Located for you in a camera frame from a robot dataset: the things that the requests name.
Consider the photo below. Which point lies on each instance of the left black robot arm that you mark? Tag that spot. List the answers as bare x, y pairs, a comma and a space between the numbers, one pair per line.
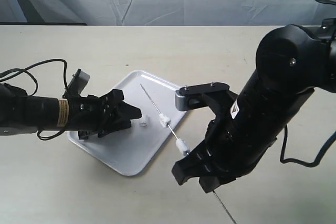
24, 114

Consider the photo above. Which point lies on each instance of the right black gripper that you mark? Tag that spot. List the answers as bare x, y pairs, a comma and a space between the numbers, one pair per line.
234, 148

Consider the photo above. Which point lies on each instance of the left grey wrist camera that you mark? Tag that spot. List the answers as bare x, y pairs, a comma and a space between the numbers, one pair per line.
77, 84

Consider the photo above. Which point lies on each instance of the white rectangular plastic tray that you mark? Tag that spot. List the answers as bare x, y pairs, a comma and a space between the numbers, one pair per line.
129, 151

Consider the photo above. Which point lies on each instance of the white bead top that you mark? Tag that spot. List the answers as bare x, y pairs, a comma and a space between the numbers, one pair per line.
143, 121

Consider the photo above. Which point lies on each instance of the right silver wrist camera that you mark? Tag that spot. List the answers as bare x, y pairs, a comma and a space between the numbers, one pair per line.
215, 95

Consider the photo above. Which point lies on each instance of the white bead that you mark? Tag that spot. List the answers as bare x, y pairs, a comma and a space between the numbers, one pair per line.
164, 120
182, 147
143, 121

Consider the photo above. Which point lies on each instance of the white bead bottom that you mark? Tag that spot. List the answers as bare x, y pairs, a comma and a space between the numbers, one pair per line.
182, 147

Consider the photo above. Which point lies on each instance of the right grey black robot arm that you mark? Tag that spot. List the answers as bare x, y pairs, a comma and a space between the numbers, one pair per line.
291, 61

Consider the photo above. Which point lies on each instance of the thin metal skewer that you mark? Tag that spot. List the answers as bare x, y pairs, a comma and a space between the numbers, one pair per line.
176, 137

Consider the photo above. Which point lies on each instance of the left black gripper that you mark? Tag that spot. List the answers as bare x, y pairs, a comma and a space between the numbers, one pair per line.
100, 116

